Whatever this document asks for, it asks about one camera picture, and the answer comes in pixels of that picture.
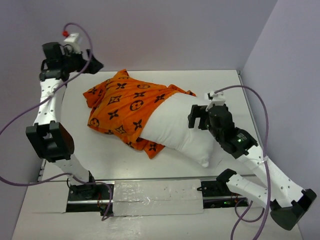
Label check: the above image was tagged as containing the white pillow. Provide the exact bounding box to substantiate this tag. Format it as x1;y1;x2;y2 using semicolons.
140;93;215;168

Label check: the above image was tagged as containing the orange patterned pillowcase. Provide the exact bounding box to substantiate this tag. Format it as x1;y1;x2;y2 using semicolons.
83;69;195;159

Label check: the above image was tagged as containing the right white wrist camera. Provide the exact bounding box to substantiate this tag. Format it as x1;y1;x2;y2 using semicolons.
204;91;226;112

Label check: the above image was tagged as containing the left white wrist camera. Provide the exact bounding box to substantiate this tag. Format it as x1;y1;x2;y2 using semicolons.
62;30;82;54

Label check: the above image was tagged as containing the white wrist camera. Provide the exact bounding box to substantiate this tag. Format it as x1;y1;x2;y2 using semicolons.
62;30;82;54
204;91;226;112

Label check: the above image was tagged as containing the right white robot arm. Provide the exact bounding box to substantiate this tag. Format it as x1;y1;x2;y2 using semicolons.
188;104;317;231

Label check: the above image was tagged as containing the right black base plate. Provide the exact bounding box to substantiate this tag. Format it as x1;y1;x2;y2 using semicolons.
196;180;249;209

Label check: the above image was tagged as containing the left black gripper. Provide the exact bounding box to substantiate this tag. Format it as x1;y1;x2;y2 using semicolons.
60;47;103;75

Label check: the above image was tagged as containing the aluminium mounting rail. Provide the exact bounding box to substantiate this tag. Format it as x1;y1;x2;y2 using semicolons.
38;161;265;186

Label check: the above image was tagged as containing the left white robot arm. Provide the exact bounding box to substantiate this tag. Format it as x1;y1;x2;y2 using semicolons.
25;42;103;199

